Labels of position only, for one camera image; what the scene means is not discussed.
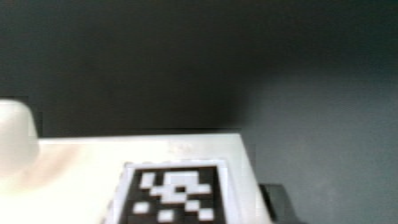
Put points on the white drawer front tagged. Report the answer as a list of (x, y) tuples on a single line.
[(167, 179)]

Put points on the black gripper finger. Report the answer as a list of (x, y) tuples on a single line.
[(278, 204)]

